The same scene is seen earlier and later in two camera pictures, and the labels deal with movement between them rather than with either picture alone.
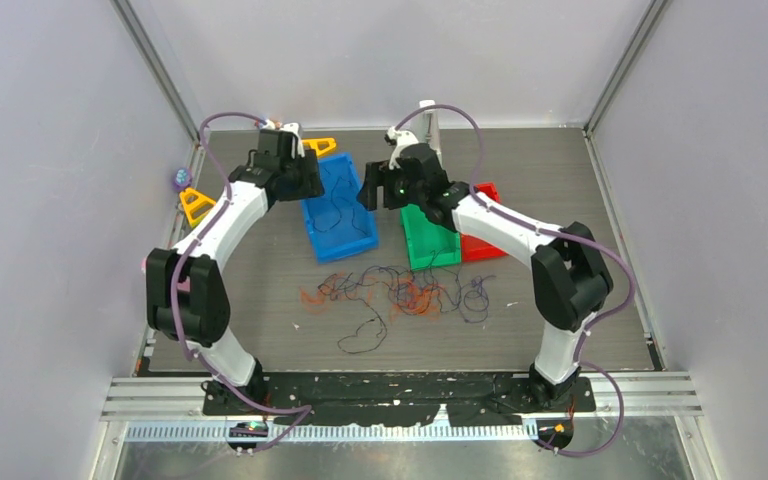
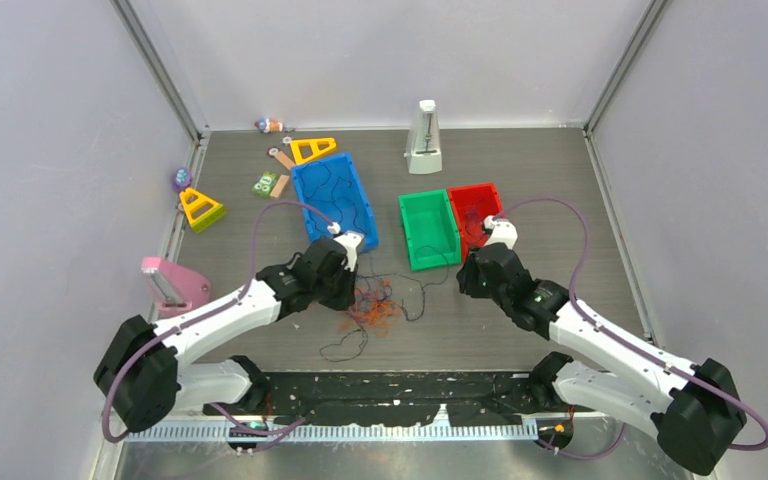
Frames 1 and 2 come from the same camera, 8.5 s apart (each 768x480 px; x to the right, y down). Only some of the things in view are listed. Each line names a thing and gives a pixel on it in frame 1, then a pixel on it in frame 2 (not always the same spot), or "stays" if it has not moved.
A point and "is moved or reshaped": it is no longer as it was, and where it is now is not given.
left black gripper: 312,186 to 347,296
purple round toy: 182,179 stays
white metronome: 431,128 stays
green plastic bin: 428,245 stays
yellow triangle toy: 313,143 stays
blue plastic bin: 338,223 stays
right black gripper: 378,174 to 466,278
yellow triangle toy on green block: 196,205 stays
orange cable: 407,295 is moved or reshaped
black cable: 435,287 to 339,340
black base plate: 395,398 stays
